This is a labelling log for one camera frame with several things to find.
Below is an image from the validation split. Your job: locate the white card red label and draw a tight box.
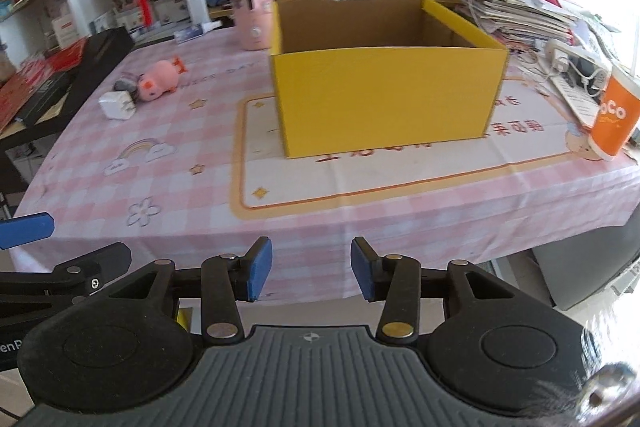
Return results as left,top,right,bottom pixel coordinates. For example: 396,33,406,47
50,14,76,50

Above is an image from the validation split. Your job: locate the white pen holder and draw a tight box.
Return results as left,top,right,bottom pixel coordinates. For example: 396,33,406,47
152,0,191,25
114,4,146,32

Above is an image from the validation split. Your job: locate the red paper stack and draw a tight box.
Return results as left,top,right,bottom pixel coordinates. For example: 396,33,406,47
0,38,88,132

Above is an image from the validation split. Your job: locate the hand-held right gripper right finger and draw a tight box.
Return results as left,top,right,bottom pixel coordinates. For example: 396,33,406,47
351,237,551,342

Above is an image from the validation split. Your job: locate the red tassel ornament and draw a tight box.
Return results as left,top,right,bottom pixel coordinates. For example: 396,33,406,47
131,0,153,29

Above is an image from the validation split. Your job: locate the printed paper sheet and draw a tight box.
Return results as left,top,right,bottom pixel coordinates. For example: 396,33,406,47
550,77,601,128

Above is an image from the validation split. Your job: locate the black slim box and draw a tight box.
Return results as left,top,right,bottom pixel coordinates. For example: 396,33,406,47
15,72,71,125

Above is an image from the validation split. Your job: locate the yellow cardboard box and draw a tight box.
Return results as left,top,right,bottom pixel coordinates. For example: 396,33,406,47
269,0,511,158

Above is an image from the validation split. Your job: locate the white charger plug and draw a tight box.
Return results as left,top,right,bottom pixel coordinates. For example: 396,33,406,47
99,91,136,122

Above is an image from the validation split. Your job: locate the white power strip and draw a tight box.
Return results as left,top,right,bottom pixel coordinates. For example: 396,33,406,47
545,39,613,80

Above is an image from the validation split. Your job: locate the grey bin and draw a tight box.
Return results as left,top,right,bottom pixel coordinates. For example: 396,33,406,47
531,219,640,312

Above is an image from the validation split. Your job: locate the orange paper cup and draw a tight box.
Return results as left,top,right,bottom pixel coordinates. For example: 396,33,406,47
590,64,640,162

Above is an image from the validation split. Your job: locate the clear spray bottle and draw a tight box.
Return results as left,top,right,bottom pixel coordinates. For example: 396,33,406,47
174,21,222,44

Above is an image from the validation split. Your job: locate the small pink pig toy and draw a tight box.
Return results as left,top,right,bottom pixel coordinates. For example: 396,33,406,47
137,59,188,101

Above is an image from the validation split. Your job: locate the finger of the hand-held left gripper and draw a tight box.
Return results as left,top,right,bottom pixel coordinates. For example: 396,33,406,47
0,212,56,251
52,242,133,298

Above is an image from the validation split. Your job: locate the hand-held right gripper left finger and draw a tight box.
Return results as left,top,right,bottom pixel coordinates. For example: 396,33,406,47
50,236,273,342

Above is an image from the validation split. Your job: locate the black ribbed case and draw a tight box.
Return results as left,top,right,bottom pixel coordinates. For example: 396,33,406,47
0,27,136,152

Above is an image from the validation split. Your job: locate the stack of papers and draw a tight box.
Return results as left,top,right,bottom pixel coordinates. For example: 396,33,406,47
457,0,576,48

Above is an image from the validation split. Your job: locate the pink humidifier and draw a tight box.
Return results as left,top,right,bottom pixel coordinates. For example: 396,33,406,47
227,0,277,51

